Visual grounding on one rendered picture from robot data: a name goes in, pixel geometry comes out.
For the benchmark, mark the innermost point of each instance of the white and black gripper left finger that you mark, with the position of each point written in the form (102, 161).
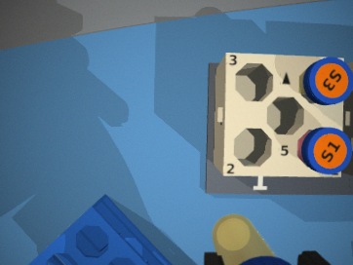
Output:
(211, 258)

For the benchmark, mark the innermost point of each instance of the blue tube rack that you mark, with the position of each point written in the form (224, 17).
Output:
(108, 238)

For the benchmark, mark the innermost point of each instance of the blue bench mat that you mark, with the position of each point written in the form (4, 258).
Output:
(123, 113)

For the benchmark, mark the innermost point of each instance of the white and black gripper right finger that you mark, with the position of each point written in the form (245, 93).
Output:
(311, 257)

